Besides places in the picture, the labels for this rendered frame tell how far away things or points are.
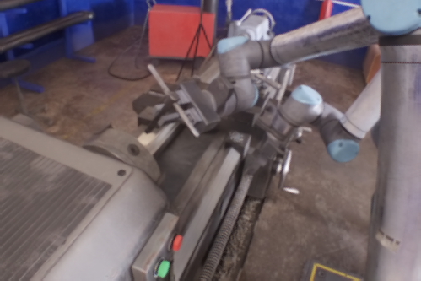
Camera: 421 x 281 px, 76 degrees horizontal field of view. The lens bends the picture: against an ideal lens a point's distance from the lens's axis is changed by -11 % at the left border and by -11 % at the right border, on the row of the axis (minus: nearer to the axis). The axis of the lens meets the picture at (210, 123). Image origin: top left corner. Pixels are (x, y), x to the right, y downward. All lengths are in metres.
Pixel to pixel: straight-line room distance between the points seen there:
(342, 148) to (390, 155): 0.48
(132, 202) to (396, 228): 0.40
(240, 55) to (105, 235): 0.60
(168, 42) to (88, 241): 3.82
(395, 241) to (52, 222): 0.50
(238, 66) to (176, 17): 3.23
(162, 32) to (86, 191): 3.71
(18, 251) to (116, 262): 0.14
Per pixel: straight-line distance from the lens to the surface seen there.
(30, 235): 0.48
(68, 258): 0.45
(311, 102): 0.98
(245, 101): 0.86
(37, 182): 0.55
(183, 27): 4.08
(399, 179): 0.46
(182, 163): 1.48
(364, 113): 0.90
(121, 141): 0.81
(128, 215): 0.50
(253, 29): 2.10
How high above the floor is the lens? 1.70
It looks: 34 degrees down
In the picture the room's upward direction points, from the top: 5 degrees clockwise
